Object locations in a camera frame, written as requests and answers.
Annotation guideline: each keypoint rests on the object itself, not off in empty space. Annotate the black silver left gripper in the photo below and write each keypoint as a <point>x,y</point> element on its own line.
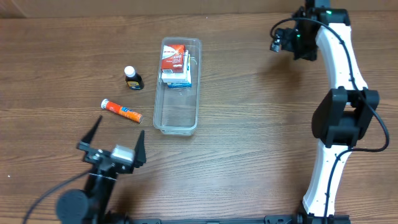
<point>139,159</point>

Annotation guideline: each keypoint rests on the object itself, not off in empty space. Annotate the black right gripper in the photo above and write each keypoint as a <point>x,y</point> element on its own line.
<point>310,51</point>

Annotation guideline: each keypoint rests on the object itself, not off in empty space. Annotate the orange tablet tube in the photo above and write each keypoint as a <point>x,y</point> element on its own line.
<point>122,111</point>

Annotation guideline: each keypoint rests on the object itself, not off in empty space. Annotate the dark bottle white cap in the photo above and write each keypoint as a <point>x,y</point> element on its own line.
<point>133,79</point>

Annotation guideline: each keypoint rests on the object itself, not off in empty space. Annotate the clear plastic container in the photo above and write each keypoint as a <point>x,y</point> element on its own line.
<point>176,109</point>

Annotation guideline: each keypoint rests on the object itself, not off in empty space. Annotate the white plaster box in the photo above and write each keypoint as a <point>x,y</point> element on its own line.
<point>184,77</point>

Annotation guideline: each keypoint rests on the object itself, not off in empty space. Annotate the red white small box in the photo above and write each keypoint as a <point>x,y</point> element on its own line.
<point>173,58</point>

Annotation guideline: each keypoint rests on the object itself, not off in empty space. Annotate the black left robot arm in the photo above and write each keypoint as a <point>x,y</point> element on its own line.
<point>88,205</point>

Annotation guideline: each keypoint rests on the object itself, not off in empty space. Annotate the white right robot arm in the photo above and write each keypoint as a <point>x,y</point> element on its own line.
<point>345,113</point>

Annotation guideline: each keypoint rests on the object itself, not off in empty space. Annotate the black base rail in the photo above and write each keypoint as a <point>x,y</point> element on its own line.
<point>268,219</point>

